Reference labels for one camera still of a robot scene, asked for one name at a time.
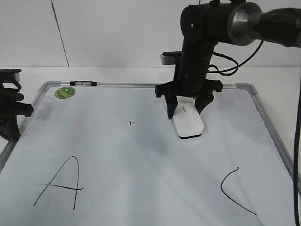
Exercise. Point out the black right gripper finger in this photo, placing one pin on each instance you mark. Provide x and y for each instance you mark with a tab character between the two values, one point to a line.
171	103
203	101

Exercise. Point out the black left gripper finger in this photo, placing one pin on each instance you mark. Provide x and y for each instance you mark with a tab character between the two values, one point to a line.
9	128

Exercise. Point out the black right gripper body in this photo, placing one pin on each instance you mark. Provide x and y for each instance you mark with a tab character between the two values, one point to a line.
191	74

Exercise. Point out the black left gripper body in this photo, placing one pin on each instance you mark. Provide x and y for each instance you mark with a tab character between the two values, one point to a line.
10	100

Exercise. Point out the white whiteboard eraser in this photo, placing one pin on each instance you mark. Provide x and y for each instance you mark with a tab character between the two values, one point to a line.
187	121

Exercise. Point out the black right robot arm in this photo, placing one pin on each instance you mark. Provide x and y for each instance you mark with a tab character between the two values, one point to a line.
203	26

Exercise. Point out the green round magnet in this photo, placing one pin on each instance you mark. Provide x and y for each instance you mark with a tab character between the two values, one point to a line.
65	92

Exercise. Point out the black clear marker pen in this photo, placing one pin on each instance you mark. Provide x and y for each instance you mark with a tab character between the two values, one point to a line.
83	83

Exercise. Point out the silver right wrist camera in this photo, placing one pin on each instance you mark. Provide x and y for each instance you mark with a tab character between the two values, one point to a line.
171	58

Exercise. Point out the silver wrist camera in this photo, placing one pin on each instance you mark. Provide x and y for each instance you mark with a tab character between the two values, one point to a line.
9	75
171	58

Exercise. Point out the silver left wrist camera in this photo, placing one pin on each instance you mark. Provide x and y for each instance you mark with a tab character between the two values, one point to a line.
9	75

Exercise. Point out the whiteboard with aluminium frame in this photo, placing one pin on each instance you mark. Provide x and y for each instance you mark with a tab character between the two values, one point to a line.
109	156

